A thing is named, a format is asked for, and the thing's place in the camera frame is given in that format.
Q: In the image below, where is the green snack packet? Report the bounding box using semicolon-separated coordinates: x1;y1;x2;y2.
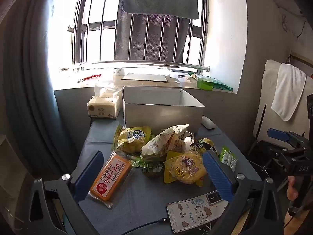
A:
133;155;167;179

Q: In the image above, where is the orange snack packet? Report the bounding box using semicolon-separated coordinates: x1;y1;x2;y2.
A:
88;150;134;210

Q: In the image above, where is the white cardboard box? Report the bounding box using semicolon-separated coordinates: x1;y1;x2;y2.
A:
122;86;205;133

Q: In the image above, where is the yellow cartoon cake packet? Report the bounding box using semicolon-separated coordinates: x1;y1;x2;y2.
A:
163;151;207;187

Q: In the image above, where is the white towel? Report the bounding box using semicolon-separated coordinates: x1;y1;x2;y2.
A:
271;63;307;122

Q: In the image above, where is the black charging cable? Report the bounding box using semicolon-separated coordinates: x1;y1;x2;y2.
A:
120;217;169;235

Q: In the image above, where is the small white block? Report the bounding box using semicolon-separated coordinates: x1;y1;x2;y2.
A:
201;116;216;130

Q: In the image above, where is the tan snack packet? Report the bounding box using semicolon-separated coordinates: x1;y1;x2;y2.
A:
167;132;187;153

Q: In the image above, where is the tissue pack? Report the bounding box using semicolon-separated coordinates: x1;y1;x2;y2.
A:
87;82;123;120

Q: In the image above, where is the green seaweed packet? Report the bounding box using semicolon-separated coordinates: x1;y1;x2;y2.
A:
219;146;238;172

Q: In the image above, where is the dark mesh cloth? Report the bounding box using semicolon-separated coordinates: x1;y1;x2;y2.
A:
114;11;191;63

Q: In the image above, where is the yellow black snack packet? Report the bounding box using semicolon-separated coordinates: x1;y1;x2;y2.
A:
190;138;218;155

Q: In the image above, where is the grey hanging towel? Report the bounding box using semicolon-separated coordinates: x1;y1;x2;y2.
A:
122;0;200;20

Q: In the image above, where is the red beaded tool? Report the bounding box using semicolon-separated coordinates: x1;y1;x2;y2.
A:
78;73;102;82

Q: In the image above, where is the blue grey table cloth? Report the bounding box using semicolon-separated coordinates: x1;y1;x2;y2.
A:
71;116;263;235

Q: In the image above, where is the window grille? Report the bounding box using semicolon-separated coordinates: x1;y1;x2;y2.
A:
67;0;208;75

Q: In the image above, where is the cardboard sheet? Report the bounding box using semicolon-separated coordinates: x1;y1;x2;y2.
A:
121;73;169;82

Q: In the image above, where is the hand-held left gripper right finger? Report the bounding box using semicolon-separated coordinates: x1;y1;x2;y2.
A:
202;150;285;235

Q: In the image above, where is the yellow bread packet blue label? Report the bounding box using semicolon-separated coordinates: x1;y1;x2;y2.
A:
112;124;152;155

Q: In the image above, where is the green plastic bag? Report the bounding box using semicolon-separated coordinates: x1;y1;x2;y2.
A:
188;73;234;91

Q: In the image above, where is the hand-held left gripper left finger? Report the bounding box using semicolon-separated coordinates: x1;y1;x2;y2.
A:
24;150;105;235

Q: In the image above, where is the white cushioned chair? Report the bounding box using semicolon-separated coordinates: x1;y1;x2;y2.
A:
253;59;313;142

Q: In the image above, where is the steel rail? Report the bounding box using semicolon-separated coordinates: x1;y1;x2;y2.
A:
59;60;211;72

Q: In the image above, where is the smartphone with cartoon case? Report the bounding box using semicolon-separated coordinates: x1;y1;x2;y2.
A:
166;190;229;233

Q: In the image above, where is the white long snack packet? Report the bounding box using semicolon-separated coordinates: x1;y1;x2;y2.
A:
140;124;190;158

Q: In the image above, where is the green tape roll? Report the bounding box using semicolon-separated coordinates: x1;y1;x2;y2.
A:
197;77;215;91

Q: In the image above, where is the blue grey curtain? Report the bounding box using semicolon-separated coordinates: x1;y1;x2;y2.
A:
0;0;81;182

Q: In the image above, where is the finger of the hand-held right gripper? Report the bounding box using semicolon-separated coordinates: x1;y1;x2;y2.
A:
266;127;307;151

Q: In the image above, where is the person's right hand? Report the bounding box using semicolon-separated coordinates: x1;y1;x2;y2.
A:
287;176;300;201

